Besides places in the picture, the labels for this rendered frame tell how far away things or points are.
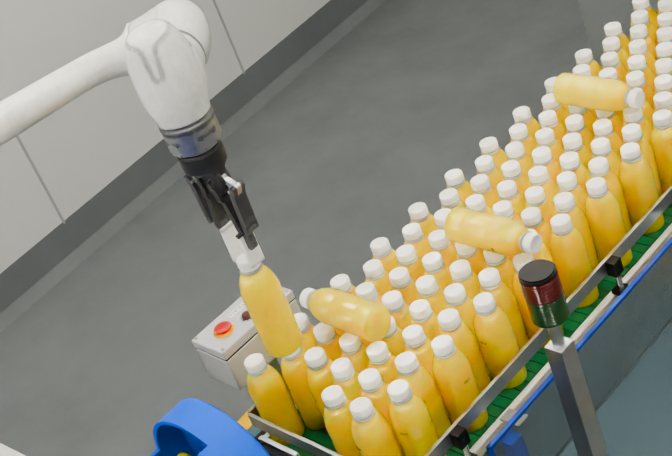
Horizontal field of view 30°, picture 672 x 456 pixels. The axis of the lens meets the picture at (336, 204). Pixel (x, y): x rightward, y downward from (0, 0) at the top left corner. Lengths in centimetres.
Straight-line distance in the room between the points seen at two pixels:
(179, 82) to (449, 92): 349
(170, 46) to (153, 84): 6
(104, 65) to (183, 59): 22
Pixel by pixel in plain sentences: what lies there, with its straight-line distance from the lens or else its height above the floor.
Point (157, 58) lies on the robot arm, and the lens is 189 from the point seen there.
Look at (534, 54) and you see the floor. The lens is 541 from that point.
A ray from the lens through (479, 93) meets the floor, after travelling 524.
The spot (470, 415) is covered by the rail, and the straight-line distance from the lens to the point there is 228.
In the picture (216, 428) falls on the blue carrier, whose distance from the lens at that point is 207.
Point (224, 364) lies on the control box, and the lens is 246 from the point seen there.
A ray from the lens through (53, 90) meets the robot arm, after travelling 207.
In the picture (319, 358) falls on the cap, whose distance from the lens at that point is 232.
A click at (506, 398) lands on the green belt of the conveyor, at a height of 90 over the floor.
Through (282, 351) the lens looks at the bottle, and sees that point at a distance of 219.
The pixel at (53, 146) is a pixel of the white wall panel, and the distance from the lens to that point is 518.
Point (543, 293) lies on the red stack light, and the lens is 205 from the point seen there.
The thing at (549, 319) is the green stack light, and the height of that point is 118.
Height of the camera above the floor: 250
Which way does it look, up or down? 31 degrees down
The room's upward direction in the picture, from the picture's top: 22 degrees counter-clockwise
